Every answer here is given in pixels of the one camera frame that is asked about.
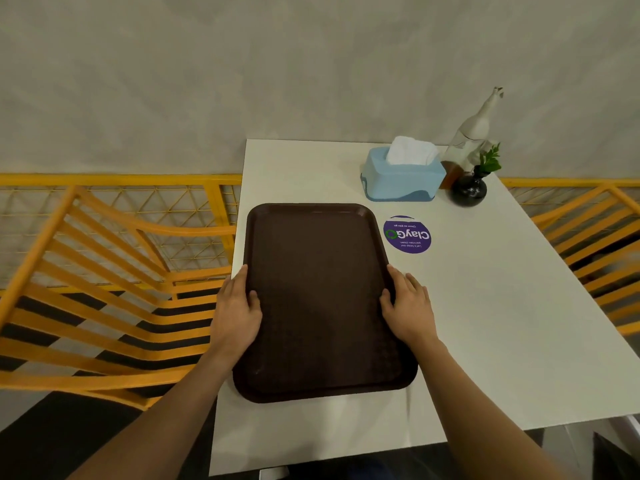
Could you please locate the person's right thumb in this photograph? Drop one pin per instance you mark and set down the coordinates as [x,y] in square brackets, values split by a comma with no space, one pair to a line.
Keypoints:
[386,304]

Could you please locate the clear glass bottle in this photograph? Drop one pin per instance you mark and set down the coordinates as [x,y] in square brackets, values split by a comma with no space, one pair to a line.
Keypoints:
[472,132]

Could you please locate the person's right hand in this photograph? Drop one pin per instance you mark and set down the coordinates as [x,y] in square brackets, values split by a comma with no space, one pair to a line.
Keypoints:
[411,314]

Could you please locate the yellow slatted chair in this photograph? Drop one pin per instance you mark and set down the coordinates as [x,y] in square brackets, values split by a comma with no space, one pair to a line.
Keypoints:
[600,254]
[100,304]

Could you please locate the round black vase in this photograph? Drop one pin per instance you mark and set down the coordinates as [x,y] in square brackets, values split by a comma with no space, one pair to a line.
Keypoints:
[469,189]

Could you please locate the person's left forearm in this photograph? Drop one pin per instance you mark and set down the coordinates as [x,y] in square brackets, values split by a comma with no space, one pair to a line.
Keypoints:
[165,424]

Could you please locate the green plant sprig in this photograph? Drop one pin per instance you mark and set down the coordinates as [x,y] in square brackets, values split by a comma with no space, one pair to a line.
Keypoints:
[489,162]

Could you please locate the round purple sticker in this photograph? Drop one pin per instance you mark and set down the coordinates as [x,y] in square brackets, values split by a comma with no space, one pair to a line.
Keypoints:
[407,235]

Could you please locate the person's left hand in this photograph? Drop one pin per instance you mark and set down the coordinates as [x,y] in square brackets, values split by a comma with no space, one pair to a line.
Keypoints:
[234,322]

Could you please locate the person's right middle finger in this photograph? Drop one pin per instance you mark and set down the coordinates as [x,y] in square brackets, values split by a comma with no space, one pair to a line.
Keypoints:
[413,283]

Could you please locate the light blue tissue box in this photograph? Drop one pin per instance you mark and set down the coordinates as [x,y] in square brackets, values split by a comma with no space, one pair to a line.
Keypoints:
[402,182]

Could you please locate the person's right forearm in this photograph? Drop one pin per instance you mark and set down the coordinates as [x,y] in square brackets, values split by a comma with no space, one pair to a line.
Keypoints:
[480,419]

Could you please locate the person's left middle finger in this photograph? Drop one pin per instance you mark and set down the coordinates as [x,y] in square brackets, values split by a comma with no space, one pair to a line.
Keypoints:
[226,287]

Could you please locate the dark brown plastic tray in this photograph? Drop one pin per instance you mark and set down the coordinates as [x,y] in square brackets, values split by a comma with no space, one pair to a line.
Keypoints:
[320,304]

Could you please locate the person's left thumb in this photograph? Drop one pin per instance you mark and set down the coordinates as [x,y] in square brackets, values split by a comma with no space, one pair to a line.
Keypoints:
[255,307]

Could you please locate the white tissue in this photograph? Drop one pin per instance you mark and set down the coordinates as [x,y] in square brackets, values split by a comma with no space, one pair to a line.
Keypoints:
[411,150]

